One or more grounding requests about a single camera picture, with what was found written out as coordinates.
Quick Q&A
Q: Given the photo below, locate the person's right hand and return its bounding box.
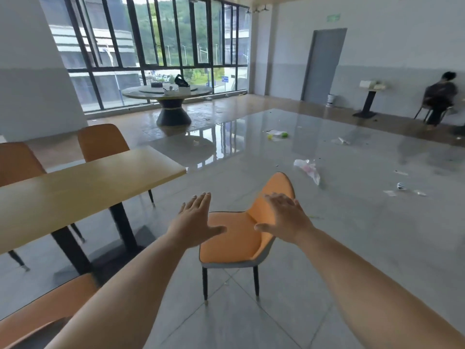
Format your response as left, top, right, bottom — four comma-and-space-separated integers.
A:
254, 193, 314, 246

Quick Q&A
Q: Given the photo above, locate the person's left hand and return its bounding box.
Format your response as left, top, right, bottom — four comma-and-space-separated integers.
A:
167, 192, 227, 248

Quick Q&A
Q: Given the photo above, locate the person's right forearm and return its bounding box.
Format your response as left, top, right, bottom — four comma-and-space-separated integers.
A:
297, 226, 465, 349

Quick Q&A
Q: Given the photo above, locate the person's left forearm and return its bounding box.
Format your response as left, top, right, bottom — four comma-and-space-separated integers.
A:
44, 230, 198, 349

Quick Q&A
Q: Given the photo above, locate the orange chair with black legs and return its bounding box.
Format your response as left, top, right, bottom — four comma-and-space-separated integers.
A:
199, 172, 296, 306
0, 273, 100, 349
77, 124, 156, 208
0, 142, 86, 272

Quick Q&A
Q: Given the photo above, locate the crumpled white plastic bag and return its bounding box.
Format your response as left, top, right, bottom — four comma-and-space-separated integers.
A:
293, 159, 321, 186

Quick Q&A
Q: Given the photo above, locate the light wooden rectangular table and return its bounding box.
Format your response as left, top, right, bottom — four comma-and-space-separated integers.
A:
0, 145, 187, 276

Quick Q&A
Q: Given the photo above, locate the grey door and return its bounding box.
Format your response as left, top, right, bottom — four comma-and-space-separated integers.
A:
301, 28, 348, 104

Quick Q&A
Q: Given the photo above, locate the black metal chair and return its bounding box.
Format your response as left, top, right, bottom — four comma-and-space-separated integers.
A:
414, 98, 455, 123

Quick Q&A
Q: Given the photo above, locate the round grey pedestal table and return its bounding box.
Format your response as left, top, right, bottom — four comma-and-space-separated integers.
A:
122, 83, 213, 127

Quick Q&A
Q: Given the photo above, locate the black pedestal stand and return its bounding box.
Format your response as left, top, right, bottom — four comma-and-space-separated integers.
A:
353, 89, 378, 119

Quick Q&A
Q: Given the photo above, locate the black-framed window wall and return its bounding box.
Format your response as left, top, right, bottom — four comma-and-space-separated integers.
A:
38, 0, 252, 113

